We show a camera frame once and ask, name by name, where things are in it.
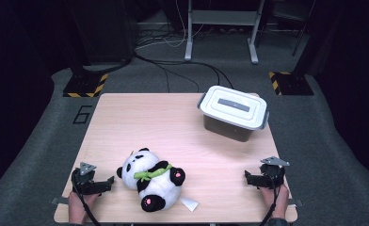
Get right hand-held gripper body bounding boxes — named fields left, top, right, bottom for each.
left=259, top=156, right=291, bottom=190

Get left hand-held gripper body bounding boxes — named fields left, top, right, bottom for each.
left=71, top=161, right=104, bottom=196

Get panda plush toy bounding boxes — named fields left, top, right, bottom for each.
left=116, top=147, right=201, bottom=214

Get clear brown storage box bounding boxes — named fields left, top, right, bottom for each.
left=197, top=92, right=270, bottom=143

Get white storage box lid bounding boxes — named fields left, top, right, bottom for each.
left=199, top=85, right=268, bottom=131

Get person's right hand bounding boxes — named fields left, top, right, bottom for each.
left=259, top=184, right=290, bottom=219

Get person's left hand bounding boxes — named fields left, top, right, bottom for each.
left=67, top=191, right=101, bottom=225

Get grey tape strip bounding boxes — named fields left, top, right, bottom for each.
left=287, top=198, right=304, bottom=208
left=50, top=196, right=70, bottom=206

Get black yellow striped stand base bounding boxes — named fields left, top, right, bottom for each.
left=268, top=71, right=315, bottom=97
left=62, top=73, right=109, bottom=99

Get black cabinet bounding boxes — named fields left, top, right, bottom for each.
left=67, top=0, right=136, bottom=65

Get left hand-held gripper black cable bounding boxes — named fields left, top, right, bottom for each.
left=72, top=170, right=102, bottom=226

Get hand-held gripper black cable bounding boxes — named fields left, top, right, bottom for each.
left=72, top=170, right=102, bottom=226
left=259, top=175, right=283, bottom=226

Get right hand-held gripper black cable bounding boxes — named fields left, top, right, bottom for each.
left=259, top=175, right=283, bottom=226

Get black floor cables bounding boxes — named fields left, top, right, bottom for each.
left=132, top=51, right=236, bottom=94

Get white floor cables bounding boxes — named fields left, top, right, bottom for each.
left=135, top=0, right=206, bottom=51

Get white metal stand frame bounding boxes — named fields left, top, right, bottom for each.
left=184, top=0, right=266, bottom=65

